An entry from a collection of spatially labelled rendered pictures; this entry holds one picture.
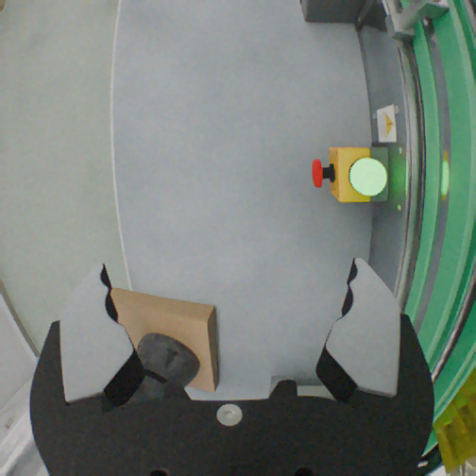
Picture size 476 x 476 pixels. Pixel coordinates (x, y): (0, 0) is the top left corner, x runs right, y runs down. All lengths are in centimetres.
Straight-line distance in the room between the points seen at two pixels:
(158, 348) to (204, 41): 57
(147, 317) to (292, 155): 41
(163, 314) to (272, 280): 22
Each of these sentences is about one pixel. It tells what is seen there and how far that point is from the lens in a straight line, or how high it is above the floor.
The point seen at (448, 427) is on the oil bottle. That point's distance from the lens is 47.
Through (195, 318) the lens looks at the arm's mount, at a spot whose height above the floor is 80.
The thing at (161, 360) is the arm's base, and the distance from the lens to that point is 52.
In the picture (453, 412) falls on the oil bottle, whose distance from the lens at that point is 45.
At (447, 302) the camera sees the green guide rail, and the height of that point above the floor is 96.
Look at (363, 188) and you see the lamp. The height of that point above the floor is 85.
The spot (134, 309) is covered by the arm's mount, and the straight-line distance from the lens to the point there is 53.
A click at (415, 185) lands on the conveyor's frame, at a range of 29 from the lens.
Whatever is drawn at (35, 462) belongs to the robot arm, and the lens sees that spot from 46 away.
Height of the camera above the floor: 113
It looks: 66 degrees down
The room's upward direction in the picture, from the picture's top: 151 degrees counter-clockwise
